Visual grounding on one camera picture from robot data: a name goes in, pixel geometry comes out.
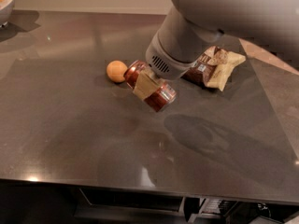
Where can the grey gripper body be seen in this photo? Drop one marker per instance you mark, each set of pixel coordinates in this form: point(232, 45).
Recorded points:
point(166, 66)

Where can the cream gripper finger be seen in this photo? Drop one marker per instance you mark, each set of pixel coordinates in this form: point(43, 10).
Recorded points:
point(146, 84)

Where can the red coke can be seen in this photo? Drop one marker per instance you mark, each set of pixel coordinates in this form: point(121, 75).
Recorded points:
point(159, 100)

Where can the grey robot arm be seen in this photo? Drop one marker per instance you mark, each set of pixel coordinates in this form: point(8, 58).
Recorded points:
point(192, 25)

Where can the orange fruit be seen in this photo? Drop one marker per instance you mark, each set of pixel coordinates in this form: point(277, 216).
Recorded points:
point(116, 70)

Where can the brown and cream chip bag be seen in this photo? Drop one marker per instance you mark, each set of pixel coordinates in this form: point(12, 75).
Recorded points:
point(214, 67)

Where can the dark drawer under counter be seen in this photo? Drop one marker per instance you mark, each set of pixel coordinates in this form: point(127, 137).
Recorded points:
point(126, 205)

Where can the clutter under counter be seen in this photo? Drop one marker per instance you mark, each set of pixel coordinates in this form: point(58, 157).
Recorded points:
point(218, 211)

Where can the metal bowl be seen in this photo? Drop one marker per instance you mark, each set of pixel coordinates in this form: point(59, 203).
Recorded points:
point(5, 11)

